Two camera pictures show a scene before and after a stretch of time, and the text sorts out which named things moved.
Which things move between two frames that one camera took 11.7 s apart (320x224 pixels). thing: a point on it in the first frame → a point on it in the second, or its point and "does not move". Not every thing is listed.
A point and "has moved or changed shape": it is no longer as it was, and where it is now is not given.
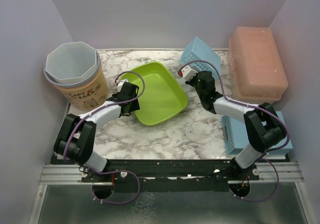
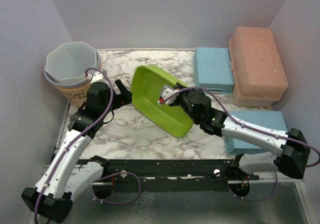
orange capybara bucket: [88, 94] does not move
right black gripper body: [194, 82] → [182, 100]
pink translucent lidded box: [257, 73] does not move
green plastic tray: [163, 96] has moved or changed shape
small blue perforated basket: [197, 49] has moved or changed shape
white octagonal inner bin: [71, 62] does not move
